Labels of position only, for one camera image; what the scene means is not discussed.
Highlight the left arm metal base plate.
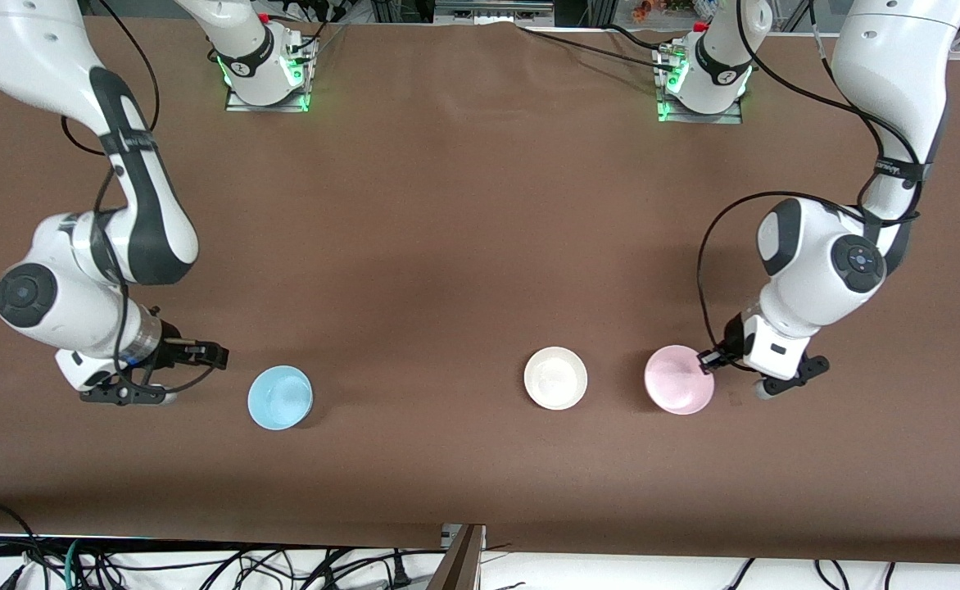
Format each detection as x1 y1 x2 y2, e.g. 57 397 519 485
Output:
656 41 745 125

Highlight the blue bowl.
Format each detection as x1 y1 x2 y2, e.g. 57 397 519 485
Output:
247 365 315 431

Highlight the pink bowl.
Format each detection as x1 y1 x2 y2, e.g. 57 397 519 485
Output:
644 344 716 416

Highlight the brown camera mount post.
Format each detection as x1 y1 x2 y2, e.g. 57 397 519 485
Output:
427 524 487 590

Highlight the grey metal equipment box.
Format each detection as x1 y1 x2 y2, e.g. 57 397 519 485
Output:
433 0 555 24

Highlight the orange flower decoration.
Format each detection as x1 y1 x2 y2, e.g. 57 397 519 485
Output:
634 0 698 21

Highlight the thick black looped cable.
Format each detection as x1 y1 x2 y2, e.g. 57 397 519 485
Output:
0 500 45 590

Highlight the short black tabletop cable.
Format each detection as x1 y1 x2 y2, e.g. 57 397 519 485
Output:
603 22 677 52

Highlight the long black tabletop cable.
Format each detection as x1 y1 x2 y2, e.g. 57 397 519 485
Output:
517 25 677 68

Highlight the white bowl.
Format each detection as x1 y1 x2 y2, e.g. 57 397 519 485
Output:
523 346 589 411

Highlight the brown table cover sheet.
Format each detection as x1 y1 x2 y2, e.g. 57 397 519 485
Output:
0 16 960 566

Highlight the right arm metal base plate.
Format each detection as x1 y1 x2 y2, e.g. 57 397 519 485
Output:
224 33 312 113

